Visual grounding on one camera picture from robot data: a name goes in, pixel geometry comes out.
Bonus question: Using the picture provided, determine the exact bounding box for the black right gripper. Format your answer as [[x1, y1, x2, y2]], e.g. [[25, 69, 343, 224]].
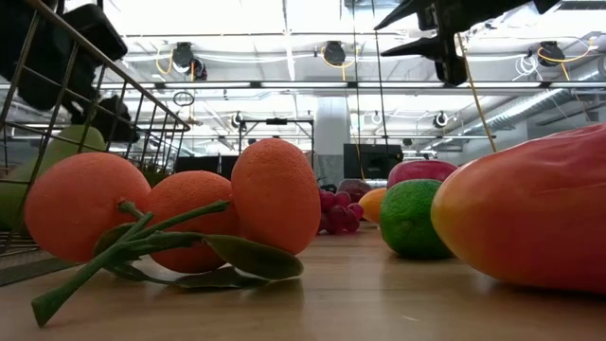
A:
[[373, 0, 560, 86]]

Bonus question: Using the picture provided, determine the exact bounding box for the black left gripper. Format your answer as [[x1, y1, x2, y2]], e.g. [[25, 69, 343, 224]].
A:
[[0, 0, 141, 144]]

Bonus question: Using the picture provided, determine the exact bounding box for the green brownish pear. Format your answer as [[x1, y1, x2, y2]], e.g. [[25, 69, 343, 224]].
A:
[[0, 124, 108, 233]]

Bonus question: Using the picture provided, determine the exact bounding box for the bright red apple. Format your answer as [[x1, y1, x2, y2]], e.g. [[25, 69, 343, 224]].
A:
[[386, 159, 459, 189]]

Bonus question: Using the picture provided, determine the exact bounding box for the dark red apple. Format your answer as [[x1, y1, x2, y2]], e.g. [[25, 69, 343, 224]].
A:
[[336, 178, 373, 204]]

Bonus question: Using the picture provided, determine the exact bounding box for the yellow orange oblong fruit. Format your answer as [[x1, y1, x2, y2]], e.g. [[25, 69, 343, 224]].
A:
[[358, 188, 388, 224]]

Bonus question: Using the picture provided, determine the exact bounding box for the red yellow mango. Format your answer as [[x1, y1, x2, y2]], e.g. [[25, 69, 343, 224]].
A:
[[430, 122, 606, 296]]

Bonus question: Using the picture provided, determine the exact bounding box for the black partition panel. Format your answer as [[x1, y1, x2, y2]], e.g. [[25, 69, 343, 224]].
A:
[[174, 154, 241, 175]]

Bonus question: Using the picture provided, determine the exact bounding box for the long ceiling light strip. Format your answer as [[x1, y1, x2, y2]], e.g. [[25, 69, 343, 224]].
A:
[[0, 81, 606, 89]]

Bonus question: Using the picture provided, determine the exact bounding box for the white square pillar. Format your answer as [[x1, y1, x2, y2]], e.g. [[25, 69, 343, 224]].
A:
[[314, 97, 351, 186]]

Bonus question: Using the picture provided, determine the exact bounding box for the black monitor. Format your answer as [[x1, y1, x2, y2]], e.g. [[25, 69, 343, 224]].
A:
[[343, 142, 405, 181]]

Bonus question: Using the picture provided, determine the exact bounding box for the orange tangerine cluster with leaves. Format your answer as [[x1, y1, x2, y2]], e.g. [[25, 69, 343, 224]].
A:
[[23, 136, 323, 328]]

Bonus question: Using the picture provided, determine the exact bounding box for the small bumpy green lime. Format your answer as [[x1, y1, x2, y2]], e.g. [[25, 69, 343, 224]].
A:
[[379, 178, 454, 260]]

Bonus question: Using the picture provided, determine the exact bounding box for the red grape bunch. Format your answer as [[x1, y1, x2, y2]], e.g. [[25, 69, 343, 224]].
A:
[[317, 188, 365, 236]]

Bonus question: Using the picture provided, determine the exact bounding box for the bronze wire basket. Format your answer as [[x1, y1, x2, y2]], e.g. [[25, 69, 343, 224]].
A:
[[0, 0, 191, 260]]

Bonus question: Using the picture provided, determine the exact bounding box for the black hanging cable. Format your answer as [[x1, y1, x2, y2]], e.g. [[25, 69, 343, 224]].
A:
[[370, 0, 390, 153], [350, 0, 366, 181]]

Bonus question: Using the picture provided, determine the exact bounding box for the black ceiling cable reel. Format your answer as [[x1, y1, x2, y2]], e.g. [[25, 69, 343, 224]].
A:
[[155, 41, 209, 81], [320, 40, 356, 81], [537, 37, 596, 81]]

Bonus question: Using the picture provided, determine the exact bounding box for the yellow hanging cable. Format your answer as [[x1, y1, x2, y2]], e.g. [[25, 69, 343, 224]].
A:
[[454, 31, 498, 153]]

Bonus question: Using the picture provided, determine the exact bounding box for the silver ventilation duct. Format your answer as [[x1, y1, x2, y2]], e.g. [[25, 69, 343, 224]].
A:
[[454, 56, 606, 138]]

